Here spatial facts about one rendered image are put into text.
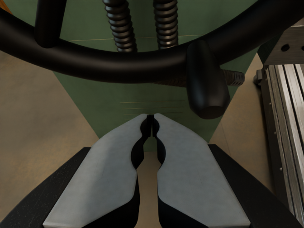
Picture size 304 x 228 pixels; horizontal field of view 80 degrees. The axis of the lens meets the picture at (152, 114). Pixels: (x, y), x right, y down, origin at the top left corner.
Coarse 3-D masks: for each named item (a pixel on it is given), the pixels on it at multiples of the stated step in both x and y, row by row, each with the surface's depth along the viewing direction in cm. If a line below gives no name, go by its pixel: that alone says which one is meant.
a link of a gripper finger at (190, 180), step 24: (168, 120) 11; (168, 144) 9; (192, 144) 9; (168, 168) 7; (192, 168) 7; (216, 168) 7; (168, 192) 6; (192, 192) 6; (216, 192) 6; (168, 216) 6; (192, 216) 6; (216, 216) 6; (240, 216) 6
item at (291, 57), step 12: (300, 24) 29; (276, 36) 31; (288, 36) 30; (300, 36) 30; (264, 48) 34; (276, 48) 32; (288, 48) 32; (300, 48) 32; (264, 60) 35; (276, 60) 34; (288, 60) 34; (300, 60) 34
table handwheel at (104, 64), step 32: (64, 0) 12; (288, 0) 11; (0, 32) 13; (32, 32) 14; (224, 32) 13; (256, 32) 12; (64, 64) 15; (96, 64) 15; (128, 64) 15; (160, 64) 15
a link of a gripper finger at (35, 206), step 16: (80, 160) 8; (48, 176) 7; (64, 176) 7; (32, 192) 7; (48, 192) 7; (16, 208) 6; (32, 208) 6; (48, 208) 6; (0, 224) 6; (16, 224) 6; (32, 224) 6
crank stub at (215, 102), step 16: (192, 48) 13; (208, 48) 13; (192, 64) 12; (208, 64) 11; (192, 80) 11; (208, 80) 10; (224, 80) 11; (192, 96) 11; (208, 96) 10; (224, 96) 10; (208, 112) 11
